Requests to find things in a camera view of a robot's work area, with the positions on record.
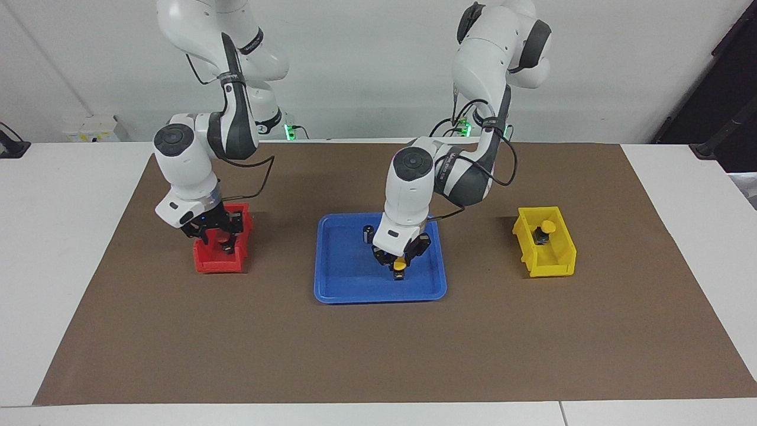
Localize brown table mat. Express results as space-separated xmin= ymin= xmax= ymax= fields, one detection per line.
xmin=33 ymin=141 xmax=757 ymax=406

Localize yellow plastic bin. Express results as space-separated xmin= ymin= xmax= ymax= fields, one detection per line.
xmin=512 ymin=206 xmax=577 ymax=278

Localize black clamp mount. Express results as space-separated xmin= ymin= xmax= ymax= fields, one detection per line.
xmin=0 ymin=121 xmax=31 ymax=159

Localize blue plastic tray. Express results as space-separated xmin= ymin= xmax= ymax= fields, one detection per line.
xmin=313 ymin=212 xmax=448 ymax=305

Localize red plastic bin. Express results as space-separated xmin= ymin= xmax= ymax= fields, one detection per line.
xmin=193 ymin=203 xmax=254 ymax=274

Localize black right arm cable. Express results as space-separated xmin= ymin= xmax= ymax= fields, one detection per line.
xmin=186 ymin=53 xmax=276 ymax=200

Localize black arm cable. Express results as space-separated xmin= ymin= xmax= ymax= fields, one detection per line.
xmin=426 ymin=83 xmax=518 ymax=222
xmin=186 ymin=53 xmax=276 ymax=200

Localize black equipment stand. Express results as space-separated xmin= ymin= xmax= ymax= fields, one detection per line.
xmin=651 ymin=0 xmax=757 ymax=173

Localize white box with yellow marks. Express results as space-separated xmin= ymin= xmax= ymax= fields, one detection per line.
xmin=64 ymin=115 xmax=130 ymax=143

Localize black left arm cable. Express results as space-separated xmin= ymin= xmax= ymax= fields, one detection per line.
xmin=426 ymin=83 xmax=518 ymax=222

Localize black base power cable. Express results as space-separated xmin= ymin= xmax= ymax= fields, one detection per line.
xmin=429 ymin=115 xmax=474 ymax=138

